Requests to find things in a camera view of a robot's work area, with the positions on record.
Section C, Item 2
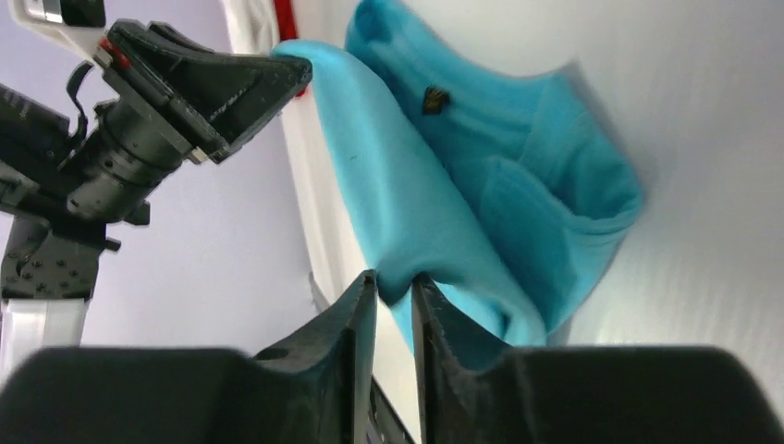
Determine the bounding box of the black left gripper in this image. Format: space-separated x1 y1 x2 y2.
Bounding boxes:
1 19 312 225

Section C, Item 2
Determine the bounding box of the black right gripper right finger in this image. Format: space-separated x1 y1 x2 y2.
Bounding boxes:
411 275 783 443

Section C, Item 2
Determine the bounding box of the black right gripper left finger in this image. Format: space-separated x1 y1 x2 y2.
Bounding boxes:
1 270 376 443

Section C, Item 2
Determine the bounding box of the turquoise t-shirt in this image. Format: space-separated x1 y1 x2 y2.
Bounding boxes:
275 1 643 346

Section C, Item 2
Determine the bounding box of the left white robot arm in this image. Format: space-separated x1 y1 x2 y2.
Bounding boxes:
1 20 312 376

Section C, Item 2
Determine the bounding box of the white folded t-shirt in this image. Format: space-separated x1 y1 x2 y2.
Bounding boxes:
221 0 280 56

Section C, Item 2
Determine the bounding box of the red folded t-shirt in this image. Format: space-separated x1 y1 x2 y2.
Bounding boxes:
272 0 309 99

